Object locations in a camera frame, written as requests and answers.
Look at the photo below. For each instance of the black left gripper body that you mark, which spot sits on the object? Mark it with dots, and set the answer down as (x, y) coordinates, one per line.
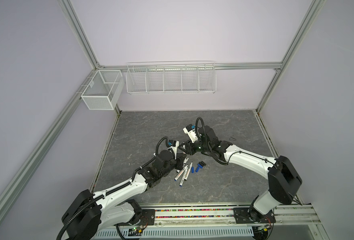
(178, 165)

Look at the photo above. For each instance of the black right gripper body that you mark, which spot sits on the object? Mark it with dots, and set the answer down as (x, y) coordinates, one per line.
(198, 147)

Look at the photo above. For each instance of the white marker black tip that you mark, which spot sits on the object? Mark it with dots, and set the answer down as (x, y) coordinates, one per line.
(180, 173)

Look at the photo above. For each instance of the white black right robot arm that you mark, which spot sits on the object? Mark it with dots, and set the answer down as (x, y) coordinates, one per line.
(283, 179)

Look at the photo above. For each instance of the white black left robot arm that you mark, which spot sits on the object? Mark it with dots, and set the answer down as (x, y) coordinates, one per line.
(91, 212)

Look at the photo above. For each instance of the white marker blue end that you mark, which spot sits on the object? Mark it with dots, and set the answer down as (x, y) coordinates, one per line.
(188, 172)

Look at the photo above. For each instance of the white marker blue tip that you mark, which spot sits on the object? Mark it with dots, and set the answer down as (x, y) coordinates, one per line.
(184, 176)

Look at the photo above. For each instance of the white mesh box basket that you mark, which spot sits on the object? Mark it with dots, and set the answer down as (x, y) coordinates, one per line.
(103, 90)

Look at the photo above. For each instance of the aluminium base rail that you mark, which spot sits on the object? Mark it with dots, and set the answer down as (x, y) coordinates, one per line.
(223, 214)

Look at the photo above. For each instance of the white vented cable duct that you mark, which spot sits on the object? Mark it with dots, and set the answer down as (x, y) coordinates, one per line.
(188, 233)

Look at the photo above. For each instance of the white wire shelf basket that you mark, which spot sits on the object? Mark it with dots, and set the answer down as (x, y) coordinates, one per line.
(171, 77)

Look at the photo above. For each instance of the back aluminium frame beam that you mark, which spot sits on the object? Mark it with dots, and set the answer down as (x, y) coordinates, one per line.
(246, 65)

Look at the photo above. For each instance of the aluminium frame beam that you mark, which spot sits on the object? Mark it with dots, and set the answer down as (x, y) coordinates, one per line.
(246, 65)
(33, 161)

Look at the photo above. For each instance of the right aluminium frame post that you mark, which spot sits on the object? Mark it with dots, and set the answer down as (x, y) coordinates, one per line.
(311, 14)

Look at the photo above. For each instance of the aluminium corner frame post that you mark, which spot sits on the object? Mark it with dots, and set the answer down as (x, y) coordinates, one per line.
(74, 23)

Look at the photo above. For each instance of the left aluminium frame beam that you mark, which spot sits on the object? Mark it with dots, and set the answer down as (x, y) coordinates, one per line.
(33, 161)

